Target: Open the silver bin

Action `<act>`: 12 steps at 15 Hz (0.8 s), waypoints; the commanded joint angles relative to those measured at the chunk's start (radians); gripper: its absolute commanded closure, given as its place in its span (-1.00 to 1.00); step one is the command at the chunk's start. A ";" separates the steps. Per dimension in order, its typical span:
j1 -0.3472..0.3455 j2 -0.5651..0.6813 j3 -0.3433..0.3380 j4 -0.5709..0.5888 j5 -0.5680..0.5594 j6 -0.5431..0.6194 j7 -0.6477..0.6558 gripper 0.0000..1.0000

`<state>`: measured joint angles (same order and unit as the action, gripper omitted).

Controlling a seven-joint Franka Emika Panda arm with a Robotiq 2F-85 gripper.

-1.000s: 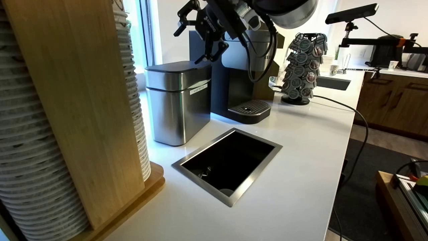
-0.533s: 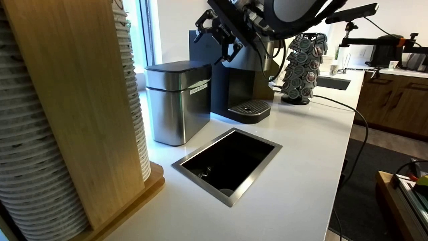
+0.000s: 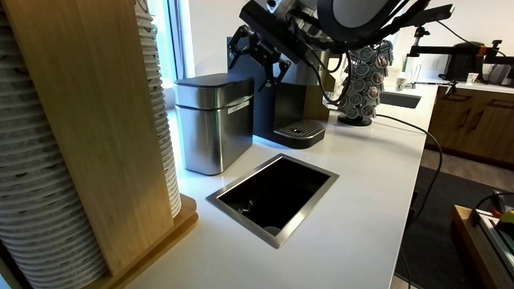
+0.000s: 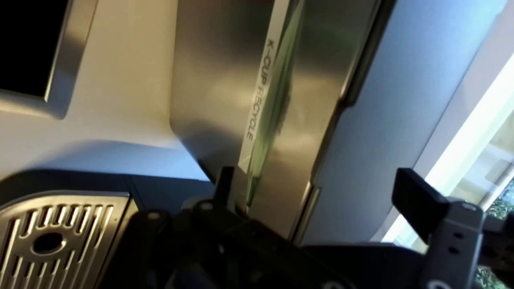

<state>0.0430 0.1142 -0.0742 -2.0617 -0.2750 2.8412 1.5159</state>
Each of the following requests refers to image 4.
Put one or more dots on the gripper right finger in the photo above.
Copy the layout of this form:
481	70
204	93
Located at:
449	241

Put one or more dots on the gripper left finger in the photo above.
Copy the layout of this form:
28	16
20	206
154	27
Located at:
209	241

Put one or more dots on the silver steel bin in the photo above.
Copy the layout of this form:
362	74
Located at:
213	80

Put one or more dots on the window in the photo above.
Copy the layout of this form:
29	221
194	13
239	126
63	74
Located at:
492	160

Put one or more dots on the black coffee machine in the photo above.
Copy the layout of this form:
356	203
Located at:
80	180

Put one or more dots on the white and green label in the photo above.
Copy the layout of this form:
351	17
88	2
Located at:
267	80

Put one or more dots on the silver drip tray grate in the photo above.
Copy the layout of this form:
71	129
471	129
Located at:
24	224

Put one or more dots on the silver framed black appliance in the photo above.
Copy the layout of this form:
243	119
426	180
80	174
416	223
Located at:
24	40

